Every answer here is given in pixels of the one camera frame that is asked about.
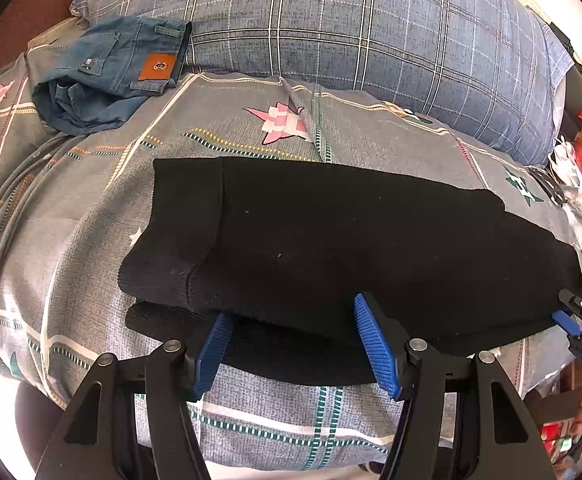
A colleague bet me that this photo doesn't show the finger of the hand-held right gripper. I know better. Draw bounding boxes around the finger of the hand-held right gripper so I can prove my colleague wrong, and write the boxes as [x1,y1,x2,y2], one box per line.
[551,309,582,340]
[558,287,582,312]

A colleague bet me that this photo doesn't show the pile of clear plastic bags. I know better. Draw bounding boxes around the pile of clear plastic bags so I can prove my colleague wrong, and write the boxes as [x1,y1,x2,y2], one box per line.
[526,135,582,281]

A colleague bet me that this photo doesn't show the blue plaid pillow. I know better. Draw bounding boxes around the blue plaid pillow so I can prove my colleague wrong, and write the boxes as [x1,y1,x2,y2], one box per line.
[68,0,574,166]

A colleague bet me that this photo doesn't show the black pants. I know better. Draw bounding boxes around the black pants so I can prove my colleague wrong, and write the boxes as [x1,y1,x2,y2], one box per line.
[121,156,582,387]

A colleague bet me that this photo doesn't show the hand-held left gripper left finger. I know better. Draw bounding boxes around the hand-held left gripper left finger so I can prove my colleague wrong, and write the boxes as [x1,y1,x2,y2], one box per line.
[35,312,237,480]

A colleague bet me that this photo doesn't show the grey printed bedsheet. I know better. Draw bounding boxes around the grey printed bedsheet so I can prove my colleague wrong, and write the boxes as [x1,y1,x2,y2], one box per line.
[0,17,582,471]

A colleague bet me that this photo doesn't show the black packet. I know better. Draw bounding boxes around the black packet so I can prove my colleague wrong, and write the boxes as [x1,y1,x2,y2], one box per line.
[528,167,567,207]

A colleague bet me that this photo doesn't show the folded blue jeans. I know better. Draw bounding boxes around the folded blue jeans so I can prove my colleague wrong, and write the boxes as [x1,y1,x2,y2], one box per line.
[31,16,193,136]

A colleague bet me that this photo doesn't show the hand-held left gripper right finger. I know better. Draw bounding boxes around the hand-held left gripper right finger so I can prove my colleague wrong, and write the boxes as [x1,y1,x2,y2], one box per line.
[353,292,557,480]

